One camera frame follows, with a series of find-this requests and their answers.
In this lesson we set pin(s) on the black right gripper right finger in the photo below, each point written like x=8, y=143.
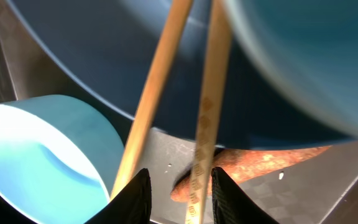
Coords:
x=231, y=205

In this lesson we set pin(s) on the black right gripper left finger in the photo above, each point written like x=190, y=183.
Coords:
x=132, y=205

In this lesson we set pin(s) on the orange carrot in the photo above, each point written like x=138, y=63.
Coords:
x=242, y=165

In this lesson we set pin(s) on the light blue rice bowl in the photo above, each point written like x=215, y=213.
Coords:
x=58, y=158

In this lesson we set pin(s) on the dark blue plate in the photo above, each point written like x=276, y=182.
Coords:
x=106, y=47

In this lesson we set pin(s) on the light blue cup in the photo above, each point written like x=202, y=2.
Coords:
x=308, y=50

